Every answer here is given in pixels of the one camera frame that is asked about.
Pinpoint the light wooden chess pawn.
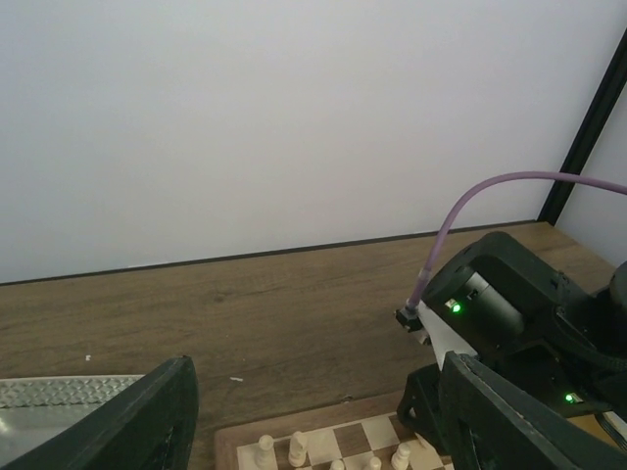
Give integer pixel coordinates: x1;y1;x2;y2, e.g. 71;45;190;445
288;431;308;468
329;459;345;470
255;435;274;469

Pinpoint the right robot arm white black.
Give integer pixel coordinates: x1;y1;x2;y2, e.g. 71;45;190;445
395;231;626;449

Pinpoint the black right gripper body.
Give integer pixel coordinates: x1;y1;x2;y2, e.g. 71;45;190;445
397;364;446;444

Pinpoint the wooden chess board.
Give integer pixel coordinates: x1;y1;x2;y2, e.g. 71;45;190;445
216;392;454;470

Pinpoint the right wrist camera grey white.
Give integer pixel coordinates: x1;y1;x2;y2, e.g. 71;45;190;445
395;302;478;369

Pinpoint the pink metal tin tray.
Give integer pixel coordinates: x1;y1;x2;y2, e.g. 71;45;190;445
1;375;141;465

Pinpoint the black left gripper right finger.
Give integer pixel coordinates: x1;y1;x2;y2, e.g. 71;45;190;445
439;352;626;469

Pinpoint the black aluminium frame rail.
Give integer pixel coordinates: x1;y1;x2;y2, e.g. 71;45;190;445
537;32;626;225

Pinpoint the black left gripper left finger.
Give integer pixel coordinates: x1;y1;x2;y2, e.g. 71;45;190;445
3;356;199;469

